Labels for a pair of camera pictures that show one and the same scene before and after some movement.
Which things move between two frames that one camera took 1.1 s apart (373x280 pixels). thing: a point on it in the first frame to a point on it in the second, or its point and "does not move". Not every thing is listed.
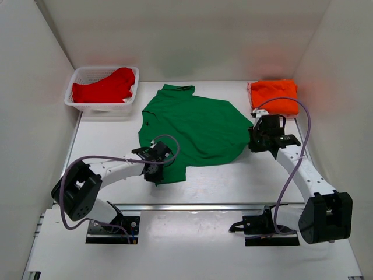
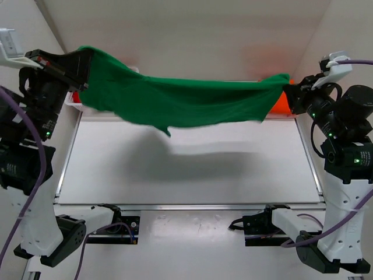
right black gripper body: [257, 137] to [305, 95]
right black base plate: [259, 230] does not move
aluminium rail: [204, 206] does not move
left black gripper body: [155, 175] to [57, 89]
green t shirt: [207, 130] to [164, 102]
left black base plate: [100, 234] does not move
